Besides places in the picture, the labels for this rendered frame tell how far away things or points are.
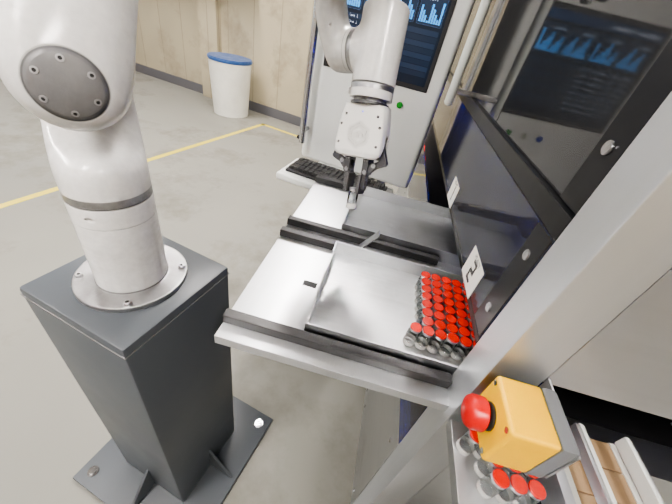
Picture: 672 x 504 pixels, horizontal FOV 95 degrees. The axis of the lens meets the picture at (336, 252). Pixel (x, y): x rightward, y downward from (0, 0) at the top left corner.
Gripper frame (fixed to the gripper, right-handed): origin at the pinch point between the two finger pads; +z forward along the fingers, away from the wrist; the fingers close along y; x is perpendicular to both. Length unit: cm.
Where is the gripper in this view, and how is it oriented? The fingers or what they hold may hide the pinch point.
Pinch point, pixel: (355, 182)
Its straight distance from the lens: 67.0
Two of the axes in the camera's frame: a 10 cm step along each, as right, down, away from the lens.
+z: -1.6, 9.3, 3.2
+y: 8.6, 3.0, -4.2
